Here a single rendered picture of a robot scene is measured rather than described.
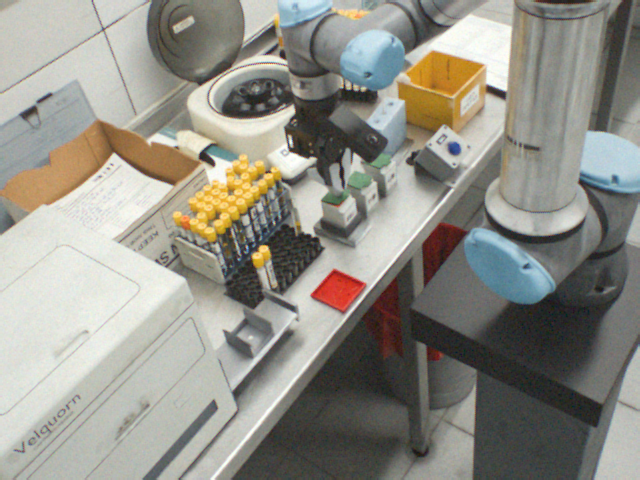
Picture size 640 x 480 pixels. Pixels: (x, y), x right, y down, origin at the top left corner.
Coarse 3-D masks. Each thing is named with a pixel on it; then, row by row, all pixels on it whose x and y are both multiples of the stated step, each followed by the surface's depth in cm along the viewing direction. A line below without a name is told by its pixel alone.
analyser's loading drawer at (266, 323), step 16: (272, 304) 112; (288, 304) 110; (256, 320) 107; (272, 320) 110; (288, 320) 109; (224, 336) 107; (240, 336) 108; (256, 336) 108; (272, 336) 107; (224, 352) 107; (240, 352) 106; (256, 352) 105; (224, 368) 104; (240, 368) 104
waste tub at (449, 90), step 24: (432, 48) 148; (408, 72) 144; (432, 72) 152; (456, 72) 148; (480, 72) 140; (408, 96) 143; (432, 96) 139; (456, 96) 136; (480, 96) 145; (408, 120) 147; (432, 120) 143; (456, 120) 140
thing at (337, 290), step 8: (336, 272) 120; (328, 280) 119; (336, 280) 119; (344, 280) 119; (352, 280) 118; (360, 280) 118; (320, 288) 118; (328, 288) 118; (336, 288) 118; (344, 288) 118; (352, 288) 117; (360, 288) 116; (312, 296) 117; (320, 296) 117; (328, 296) 117; (336, 296) 117; (344, 296) 116; (352, 296) 116; (328, 304) 115; (336, 304) 115; (344, 304) 115
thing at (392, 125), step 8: (384, 104) 137; (392, 104) 136; (400, 104) 136; (376, 112) 135; (392, 112) 134; (400, 112) 136; (368, 120) 134; (376, 120) 133; (384, 120) 133; (392, 120) 134; (400, 120) 137; (376, 128) 131; (384, 128) 132; (392, 128) 135; (400, 128) 139; (384, 136) 133; (392, 136) 136; (400, 136) 140; (392, 144) 137; (400, 144) 141; (408, 144) 141; (384, 152) 135; (392, 152) 138; (400, 152) 140; (360, 160) 139
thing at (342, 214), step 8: (352, 200) 123; (328, 208) 122; (336, 208) 121; (344, 208) 121; (352, 208) 123; (328, 216) 124; (336, 216) 122; (344, 216) 121; (352, 216) 124; (336, 224) 124; (344, 224) 123
